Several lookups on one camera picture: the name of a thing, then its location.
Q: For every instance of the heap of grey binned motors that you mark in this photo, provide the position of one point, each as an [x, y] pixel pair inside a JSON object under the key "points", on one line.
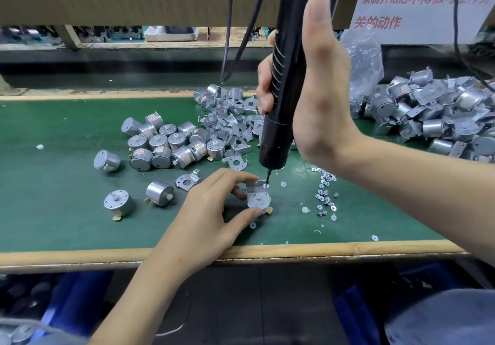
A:
{"points": [[15, 310]]}

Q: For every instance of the silver metal bracket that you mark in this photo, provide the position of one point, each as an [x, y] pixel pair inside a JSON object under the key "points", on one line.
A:
{"points": [[187, 180], [254, 190]]}

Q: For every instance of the blue plastic bin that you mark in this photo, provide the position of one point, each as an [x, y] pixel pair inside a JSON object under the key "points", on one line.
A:
{"points": [[77, 302]]}

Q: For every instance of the person's left forearm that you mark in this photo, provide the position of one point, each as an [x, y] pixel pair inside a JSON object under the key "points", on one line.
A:
{"points": [[147, 306]]}

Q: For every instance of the pile of metal brackets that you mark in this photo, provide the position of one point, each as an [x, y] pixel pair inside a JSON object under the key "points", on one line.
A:
{"points": [[228, 112]]}

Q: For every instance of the white paper sign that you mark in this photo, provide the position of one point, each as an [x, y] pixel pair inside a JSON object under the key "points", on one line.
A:
{"points": [[425, 4]]}

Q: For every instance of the green bench mat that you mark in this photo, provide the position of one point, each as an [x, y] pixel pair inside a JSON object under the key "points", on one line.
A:
{"points": [[31, 201]]}

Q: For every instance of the silver round motor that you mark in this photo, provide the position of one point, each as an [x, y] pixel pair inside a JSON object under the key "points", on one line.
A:
{"points": [[261, 201]]}

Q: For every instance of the small clear plastic bag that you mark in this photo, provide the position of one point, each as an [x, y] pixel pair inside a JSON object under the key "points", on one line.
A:
{"points": [[363, 66]]}

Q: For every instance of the scatter of small silver screws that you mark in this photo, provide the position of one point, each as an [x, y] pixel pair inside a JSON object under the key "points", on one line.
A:
{"points": [[325, 194]]}

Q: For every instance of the person's left hand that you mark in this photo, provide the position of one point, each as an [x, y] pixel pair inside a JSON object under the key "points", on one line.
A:
{"points": [[201, 232]]}

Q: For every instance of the person's right hand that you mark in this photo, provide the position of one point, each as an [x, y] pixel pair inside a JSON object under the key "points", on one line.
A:
{"points": [[325, 101]]}

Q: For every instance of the pile of silver motors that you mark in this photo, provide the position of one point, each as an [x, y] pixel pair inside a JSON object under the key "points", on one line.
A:
{"points": [[155, 151]]}

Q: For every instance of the pile of assembled motors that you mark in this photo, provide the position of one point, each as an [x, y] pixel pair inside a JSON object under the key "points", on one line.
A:
{"points": [[433, 108]]}

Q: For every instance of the grey blue trousers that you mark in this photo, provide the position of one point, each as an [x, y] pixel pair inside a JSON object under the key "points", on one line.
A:
{"points": [[441, 318]]}

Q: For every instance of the black electric screwdriver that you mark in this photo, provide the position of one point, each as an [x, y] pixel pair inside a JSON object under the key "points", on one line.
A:
{"points": [[286, 70]]}

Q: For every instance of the dark blue crate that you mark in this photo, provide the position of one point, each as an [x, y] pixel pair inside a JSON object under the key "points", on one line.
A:
{"points": [[371, 306]]}

